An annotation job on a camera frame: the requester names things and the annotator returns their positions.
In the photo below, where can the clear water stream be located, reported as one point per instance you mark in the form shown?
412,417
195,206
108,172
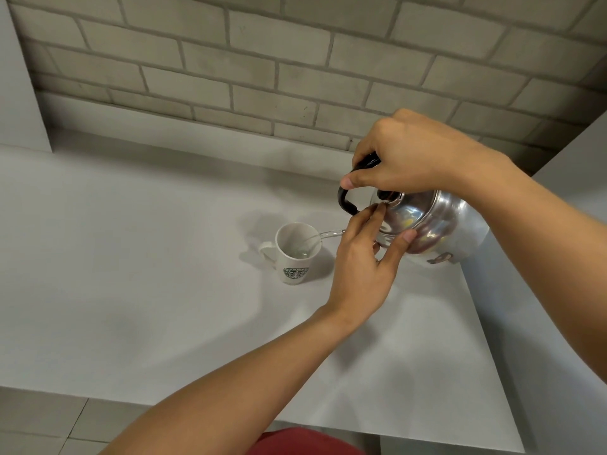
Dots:
329,233

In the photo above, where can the white mug with green logo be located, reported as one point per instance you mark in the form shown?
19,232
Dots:
296,265

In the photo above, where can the person's left thumb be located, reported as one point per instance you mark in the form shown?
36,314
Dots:
400,248

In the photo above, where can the person's left forearm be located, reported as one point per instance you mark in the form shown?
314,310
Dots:
227,393

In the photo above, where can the person's red clothing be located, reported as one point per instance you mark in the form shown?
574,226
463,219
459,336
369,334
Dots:
308,443

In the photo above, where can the person's right forearm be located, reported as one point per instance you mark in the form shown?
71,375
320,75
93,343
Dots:
545,217

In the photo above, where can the person's right hand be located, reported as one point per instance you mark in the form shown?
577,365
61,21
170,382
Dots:
422,156

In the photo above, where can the person's left hand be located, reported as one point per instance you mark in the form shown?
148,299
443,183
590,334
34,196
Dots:
360,274

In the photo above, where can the person's right thumb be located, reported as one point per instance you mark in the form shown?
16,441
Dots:
365,177

